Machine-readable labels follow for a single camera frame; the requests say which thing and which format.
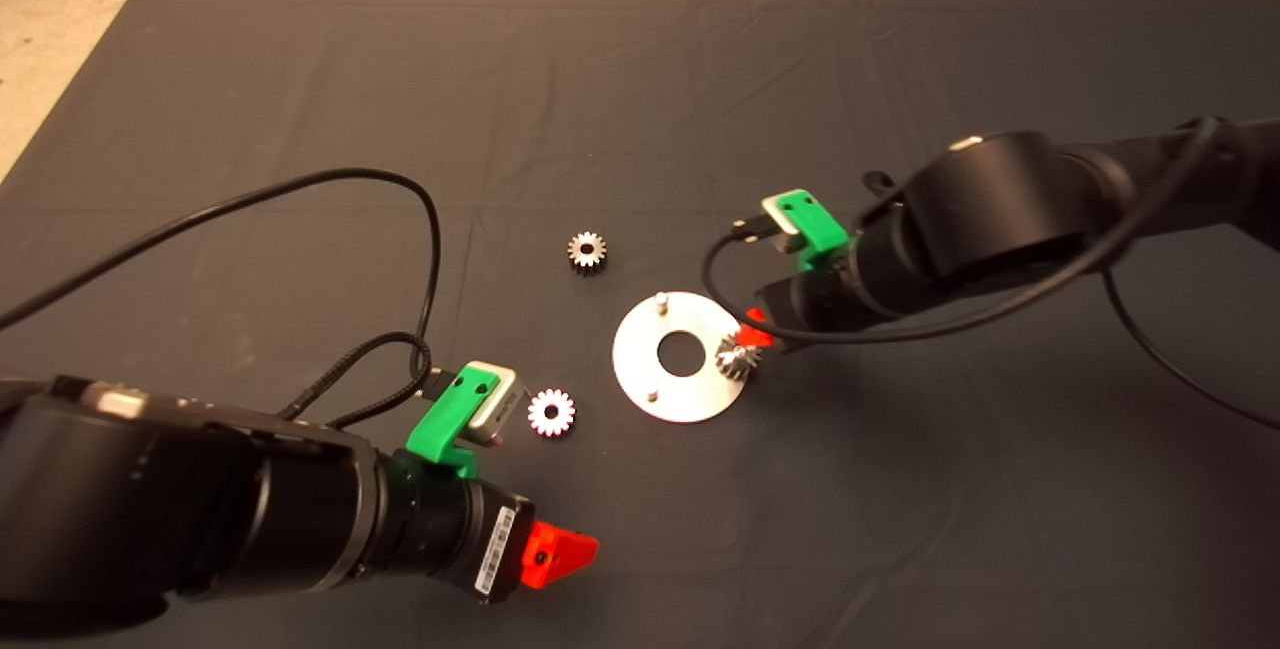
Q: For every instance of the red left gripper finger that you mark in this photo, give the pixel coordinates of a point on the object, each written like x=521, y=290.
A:
x=558, y=554

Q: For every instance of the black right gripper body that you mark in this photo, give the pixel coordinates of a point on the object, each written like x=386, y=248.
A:
x=820, y=299

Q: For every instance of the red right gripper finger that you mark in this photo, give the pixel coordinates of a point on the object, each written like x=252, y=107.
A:
x=757, y=331

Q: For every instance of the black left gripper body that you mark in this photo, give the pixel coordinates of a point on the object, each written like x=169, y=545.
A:
x=448, y=534

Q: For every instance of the steel planetary gear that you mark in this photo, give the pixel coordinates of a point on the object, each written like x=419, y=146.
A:
x=575, y=254
x=738, y=359
x=563, y=413

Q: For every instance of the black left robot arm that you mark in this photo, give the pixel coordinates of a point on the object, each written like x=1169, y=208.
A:
x=150, y=519

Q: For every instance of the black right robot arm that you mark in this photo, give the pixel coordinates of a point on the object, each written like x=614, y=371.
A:
x=1000, y=204

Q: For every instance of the round metal carrier plate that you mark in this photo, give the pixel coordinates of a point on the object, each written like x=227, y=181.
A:
x=650, y=329

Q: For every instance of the dark grey table cloth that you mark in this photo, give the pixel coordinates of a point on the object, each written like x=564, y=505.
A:
x=700, y=79

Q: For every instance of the silver right camera box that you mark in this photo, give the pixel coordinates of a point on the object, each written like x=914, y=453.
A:
x=785, y=237

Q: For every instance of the silver camera box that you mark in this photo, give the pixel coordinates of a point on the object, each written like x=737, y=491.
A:
x=785, y=237
x=507, y=407

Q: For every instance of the green right camera mount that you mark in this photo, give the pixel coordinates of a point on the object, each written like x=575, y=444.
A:
x=815, y=224

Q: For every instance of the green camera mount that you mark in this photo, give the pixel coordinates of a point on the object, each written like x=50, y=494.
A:
x=443, y=424
x=815, y=224

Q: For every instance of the green left camera mount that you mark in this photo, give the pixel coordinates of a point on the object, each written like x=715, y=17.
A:
x=443, y=424

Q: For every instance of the silver left camera box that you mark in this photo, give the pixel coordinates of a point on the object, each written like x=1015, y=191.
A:
x=507, y=407

